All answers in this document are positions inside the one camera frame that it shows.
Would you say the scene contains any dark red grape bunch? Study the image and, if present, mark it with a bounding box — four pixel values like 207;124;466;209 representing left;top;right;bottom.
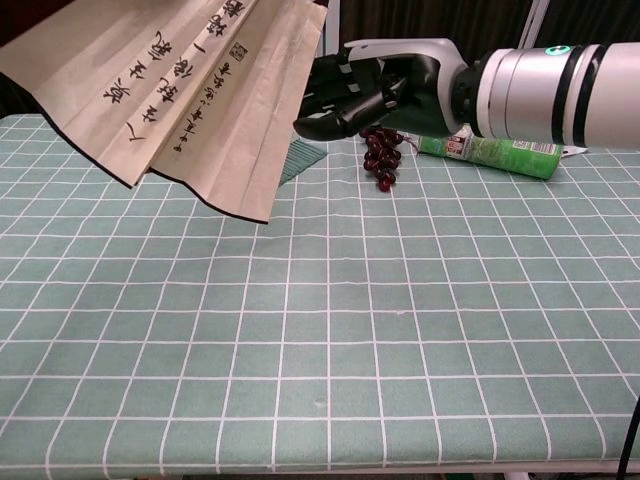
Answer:
359;125;404;193

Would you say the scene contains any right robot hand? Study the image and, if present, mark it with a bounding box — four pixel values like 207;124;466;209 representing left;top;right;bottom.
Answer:
292;38;474;141

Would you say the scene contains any paper folding fan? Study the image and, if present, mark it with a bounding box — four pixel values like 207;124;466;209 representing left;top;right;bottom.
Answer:
0;0;330;226

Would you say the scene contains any green checkered tablecloth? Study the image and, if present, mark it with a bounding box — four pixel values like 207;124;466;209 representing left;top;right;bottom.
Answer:
0;113;640;476

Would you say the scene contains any green cylindrical chip can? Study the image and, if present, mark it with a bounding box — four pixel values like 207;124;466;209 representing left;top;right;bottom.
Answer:
417;124;566;181

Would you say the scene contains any white framed dark screen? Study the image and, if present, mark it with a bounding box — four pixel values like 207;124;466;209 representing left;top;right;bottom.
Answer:
519;0;640;51
319;0;551;66

